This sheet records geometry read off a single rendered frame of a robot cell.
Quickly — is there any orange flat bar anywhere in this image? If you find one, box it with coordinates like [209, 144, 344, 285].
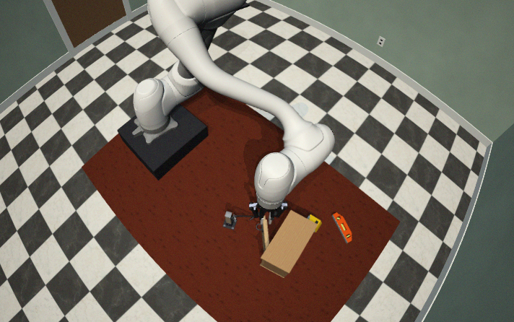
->
[332, 213, 352, 243]

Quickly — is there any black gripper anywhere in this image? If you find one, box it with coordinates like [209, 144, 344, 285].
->
[249, 201, 288, 225]

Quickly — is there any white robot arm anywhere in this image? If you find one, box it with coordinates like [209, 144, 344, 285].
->
[132, 0, 335, 209]

